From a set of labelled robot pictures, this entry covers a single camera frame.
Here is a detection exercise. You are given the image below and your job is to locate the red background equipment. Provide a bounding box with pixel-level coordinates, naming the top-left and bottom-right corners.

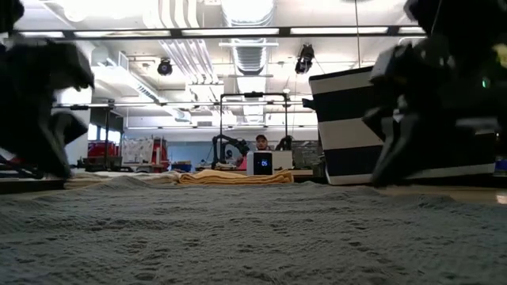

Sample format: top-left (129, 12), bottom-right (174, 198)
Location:
top-left (87, 140), bottom-right (120, 160)

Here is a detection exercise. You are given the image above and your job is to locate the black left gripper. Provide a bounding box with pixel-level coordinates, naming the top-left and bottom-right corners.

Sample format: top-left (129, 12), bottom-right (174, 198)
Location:
top-left (0, 37), bottom-right (96, 180)

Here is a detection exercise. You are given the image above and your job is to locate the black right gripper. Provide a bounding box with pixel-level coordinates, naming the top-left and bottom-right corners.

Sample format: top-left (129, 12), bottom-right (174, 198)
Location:
top-left (362, 35), bottom-right (507, 188)

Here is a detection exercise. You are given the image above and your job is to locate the yellow towel with white tags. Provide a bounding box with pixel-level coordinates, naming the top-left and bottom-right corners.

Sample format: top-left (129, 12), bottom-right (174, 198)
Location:
top-left (177, 169), bottom-right (295, 186)

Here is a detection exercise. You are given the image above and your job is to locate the navy white striped fabric basket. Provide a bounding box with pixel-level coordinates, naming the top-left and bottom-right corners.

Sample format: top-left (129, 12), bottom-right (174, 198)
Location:
top-left (303, 66), bottom-right (497, 186)

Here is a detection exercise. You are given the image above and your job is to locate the grey towel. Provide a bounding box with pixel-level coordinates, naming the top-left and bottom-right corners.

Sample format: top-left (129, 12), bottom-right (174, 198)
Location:
top-left (0, 176), bottom-right (507, 285)

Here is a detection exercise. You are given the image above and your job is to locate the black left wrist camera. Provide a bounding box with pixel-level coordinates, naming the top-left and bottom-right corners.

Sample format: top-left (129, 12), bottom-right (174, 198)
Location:
top-left (50, 112), bottom-right (90, 146)

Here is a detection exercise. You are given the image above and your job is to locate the person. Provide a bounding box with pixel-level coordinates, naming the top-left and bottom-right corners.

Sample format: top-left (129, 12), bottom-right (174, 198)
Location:
top-left (236, 133), bottom-right (273, 168)

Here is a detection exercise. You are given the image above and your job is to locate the white black display device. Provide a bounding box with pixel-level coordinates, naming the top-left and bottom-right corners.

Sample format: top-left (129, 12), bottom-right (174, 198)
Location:
top-left (246, 150), bottom-right (275, 177)

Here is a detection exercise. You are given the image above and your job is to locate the black background workstation frame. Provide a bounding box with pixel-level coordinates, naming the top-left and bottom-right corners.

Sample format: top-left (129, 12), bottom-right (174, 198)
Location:
top-left (53, 101), bottom-right (116, 172)
top-left (219, 91), bottom-right (289, 154)

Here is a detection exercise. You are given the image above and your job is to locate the black overhead frame bar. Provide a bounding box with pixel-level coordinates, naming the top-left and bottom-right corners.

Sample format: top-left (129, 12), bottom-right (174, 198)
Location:
top-left (15, 25), bottom-right (427, 40)

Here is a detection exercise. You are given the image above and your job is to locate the black ceiling-mounted camera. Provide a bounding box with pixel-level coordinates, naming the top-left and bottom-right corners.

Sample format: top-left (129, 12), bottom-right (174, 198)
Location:
top-left (156, 57), bottom-right (174, 77)
top-left (294, 43), bottom-right (316, 75)

